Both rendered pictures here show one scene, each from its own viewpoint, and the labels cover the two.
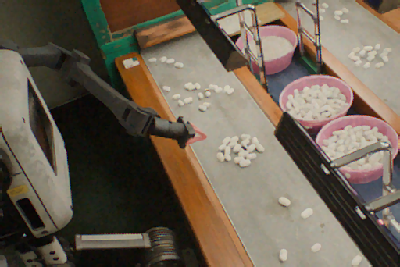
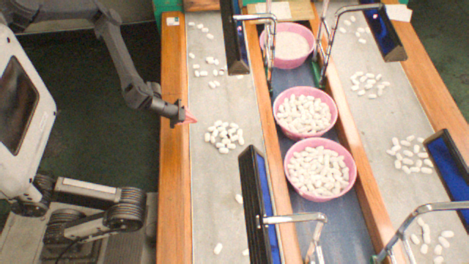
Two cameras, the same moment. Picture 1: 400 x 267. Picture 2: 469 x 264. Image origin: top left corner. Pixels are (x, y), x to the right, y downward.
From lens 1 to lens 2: 53 cm
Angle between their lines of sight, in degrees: 15
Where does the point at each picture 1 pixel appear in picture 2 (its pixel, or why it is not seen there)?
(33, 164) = not seen: outside the picture
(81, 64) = (112, 25)
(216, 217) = (179, 193)
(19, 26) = not seen: outside the picture
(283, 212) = (235, 208)
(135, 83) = (168, 42)
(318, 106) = (304, 118)
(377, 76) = (366, 105)
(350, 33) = (362, 55)
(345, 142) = (311, 161)
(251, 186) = (220, 173)
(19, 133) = not seen: outside the picture
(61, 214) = (13, 189)
